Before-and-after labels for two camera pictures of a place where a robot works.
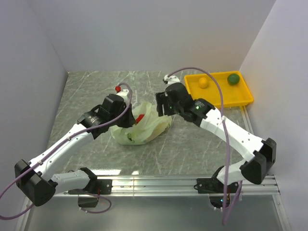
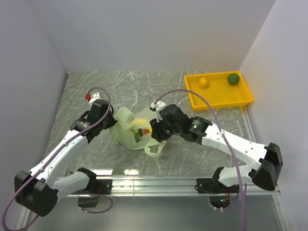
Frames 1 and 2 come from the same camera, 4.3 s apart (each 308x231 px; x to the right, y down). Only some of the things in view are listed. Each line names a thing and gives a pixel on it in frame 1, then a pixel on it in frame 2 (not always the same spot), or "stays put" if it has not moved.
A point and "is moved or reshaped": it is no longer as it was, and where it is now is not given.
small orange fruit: (203, 83) stays put
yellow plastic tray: (235, 90) stays put
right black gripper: (161, 98) → (157, 132)
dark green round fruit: (233, 79) stays put
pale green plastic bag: (151, 126) is moved or reshaped
